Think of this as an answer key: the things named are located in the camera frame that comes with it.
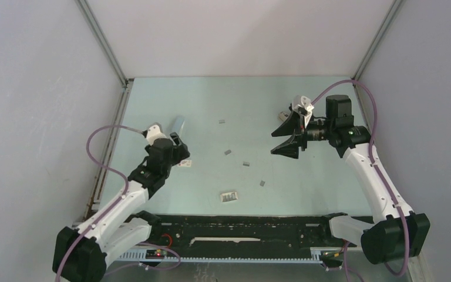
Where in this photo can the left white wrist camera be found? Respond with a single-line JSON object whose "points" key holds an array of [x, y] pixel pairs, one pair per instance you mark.
{"points": [[154, 132]]}

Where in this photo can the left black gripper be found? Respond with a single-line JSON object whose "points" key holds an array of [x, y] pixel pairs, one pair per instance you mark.
{"points": [[180, 152]]}

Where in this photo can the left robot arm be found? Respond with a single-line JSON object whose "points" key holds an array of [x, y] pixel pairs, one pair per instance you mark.
{"points": [[85, 252]]}

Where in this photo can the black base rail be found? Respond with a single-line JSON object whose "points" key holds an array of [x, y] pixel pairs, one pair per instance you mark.
{"points": [[242, 238]]}

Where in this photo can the beige and black stapler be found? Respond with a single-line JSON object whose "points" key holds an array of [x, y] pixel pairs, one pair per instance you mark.
{"points": [[283, 116]]}

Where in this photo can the open staple tray box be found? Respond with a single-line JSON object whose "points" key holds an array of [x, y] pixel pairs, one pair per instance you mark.
{"points": [[228, 197]]}

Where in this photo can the light blue stapler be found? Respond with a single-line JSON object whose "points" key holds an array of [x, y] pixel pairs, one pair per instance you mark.
{"points": [[178, 125]]}

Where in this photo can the white staple box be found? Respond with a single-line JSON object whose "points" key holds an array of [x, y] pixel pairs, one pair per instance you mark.
{"points": [[185, 163]]}

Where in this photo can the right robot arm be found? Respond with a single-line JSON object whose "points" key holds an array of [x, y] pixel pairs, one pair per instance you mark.
{"points": [[396, 230]]}

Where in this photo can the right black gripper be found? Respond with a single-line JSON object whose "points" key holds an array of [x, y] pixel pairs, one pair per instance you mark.
{"points": [[292, 126]]}

